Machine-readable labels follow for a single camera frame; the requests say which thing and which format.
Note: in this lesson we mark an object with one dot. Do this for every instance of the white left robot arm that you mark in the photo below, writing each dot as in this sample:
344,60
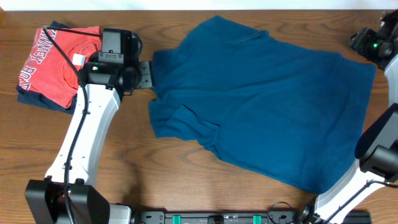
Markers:
67,194

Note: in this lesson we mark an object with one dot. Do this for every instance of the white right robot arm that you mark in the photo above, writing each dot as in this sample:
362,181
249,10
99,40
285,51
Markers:
375,165

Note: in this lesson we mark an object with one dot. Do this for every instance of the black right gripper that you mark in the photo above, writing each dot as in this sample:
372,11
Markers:
364,37

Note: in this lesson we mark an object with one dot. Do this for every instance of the navy folded garment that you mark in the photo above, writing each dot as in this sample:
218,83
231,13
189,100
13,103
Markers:
34,98

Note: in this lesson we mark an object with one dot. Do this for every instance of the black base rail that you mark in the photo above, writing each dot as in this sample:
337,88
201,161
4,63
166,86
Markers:
217,218

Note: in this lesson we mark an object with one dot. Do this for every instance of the red folded t-shirt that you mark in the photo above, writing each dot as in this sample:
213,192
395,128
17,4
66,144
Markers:
46,71

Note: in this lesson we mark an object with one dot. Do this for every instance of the teal blue t-shirt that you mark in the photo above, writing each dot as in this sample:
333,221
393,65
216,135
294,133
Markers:
290,113

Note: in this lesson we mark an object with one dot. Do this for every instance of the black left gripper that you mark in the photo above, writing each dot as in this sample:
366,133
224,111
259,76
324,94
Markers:
146,80

